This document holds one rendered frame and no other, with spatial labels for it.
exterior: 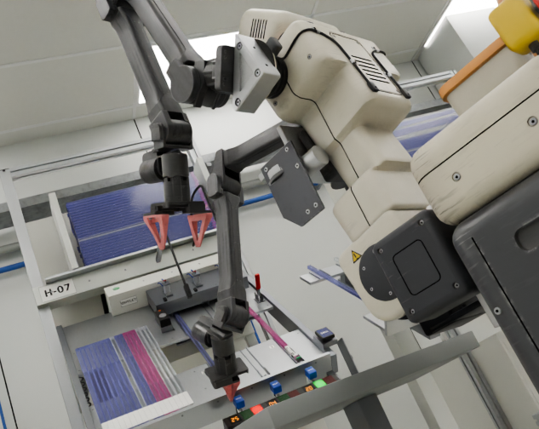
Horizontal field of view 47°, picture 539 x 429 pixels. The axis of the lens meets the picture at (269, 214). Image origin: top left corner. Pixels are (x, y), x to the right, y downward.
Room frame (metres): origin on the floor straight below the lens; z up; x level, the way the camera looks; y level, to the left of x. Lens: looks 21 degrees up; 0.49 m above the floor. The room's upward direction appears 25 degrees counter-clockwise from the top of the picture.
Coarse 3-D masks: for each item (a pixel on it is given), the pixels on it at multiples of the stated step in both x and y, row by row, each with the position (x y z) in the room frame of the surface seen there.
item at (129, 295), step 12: (192, 264) 2.19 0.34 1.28; (204, 264) 2.18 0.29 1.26; (216, 264) 2.19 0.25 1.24; (144, 276) 2.14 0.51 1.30; (156, 276) 2.13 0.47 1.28; (168, 276) 2.12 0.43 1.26; (180, 276) 2.13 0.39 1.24; (108, 288) 2.08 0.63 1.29; (120, 288) 2.07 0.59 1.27; (132, 288) 2.07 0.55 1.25; (144, 288) 2.08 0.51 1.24; (108, 300) 2.05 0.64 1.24; (120, 300) 2.06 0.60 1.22; (132, 300) 2.08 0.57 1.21; (144, 300) 2.11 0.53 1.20; (120, 312) 2.09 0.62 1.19
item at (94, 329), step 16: (256, 304) 2.10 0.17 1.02; (96, 320) 2.07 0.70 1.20; (112, 320) 2.06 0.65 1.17; (128, 320) 2.06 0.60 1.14; (144, 320) 2.05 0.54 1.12; (176, 320) 2.04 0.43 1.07; (192, 320) 2.04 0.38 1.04; (80, 336) 1.99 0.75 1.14; (96, 336) 1.98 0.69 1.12; (160, 336) 1.97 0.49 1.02; (176, 336) 1.96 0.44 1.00; (80, 368) 1.85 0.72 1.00
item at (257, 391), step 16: (288, 368) 1.77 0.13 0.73; (304, 368) 1.79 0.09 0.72; (320, 368) 1.83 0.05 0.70; (256, 384) 1.73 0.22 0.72; (288, 384) 1.79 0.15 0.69; (304, 384) 1.83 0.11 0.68; (208, 400) 1.67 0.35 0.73; (224, 400) 1.70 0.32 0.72; (256, 400) 1.76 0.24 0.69; (176, 416) 1.64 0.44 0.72; (192, 416) 1.67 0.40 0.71; (208, 416) 1.70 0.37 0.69; (224, 416) 1.73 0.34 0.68
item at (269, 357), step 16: (288, 336) 1.93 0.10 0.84; (304, 336) 1.93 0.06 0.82; (240, 352) 1.88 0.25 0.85; (256, 352) 1.87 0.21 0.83; (272, 352) 1.87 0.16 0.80; (304, 352) 1.86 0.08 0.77; (320, 352) 1.86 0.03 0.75; (256, 368) 1.81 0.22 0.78; (272, 368) 1.81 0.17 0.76; (192, 384) 1.77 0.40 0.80; (208, 384) 1.77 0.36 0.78; (240, 384) 1.76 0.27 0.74; (192, 400) 1.71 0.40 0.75; (96, 416) 1.67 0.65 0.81
